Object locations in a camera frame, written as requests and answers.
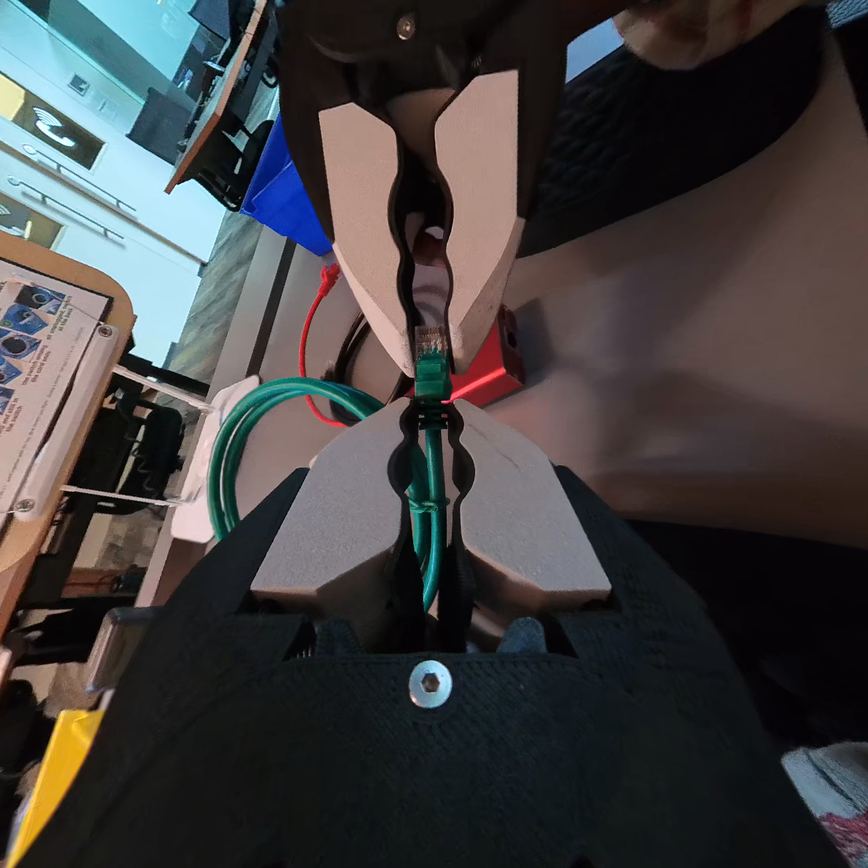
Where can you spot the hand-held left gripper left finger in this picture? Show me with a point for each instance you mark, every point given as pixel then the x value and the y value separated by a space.
pixel 332 529

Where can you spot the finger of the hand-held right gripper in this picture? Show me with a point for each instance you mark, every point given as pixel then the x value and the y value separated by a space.
pixel 485 203
pixel 363 217

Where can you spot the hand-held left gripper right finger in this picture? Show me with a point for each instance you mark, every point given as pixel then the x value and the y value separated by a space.
pixel 529 529

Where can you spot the blue plastic bin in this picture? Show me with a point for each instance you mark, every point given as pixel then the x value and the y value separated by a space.
pixel 285 196

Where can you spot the red ethernet splitter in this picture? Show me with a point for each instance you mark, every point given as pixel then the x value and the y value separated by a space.
pixel 502 369

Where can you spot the yellow plastic bin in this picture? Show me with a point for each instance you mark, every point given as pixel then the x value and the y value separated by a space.
pixel 54 780

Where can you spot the person's right forearm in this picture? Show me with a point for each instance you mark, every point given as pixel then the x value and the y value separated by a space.
pixel 698 34

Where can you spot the grey desk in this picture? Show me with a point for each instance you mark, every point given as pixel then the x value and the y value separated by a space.
pixel 678 373

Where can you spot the black wrist rest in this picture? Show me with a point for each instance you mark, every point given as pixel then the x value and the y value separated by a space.
pixel 644 149

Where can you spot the wooden office table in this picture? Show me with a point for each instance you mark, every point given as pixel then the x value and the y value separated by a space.
pixel 224 88

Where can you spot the black office chair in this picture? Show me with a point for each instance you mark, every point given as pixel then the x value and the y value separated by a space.
pixel 135 441

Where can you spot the dark grey power adapter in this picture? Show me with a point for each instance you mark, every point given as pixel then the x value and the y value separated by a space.
pixel 108 644

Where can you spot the person's beige sweater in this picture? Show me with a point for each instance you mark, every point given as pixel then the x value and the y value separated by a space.
pixel 827 786

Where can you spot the instruction board with wooden frame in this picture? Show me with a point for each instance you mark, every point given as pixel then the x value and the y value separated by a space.
pixel 41 352

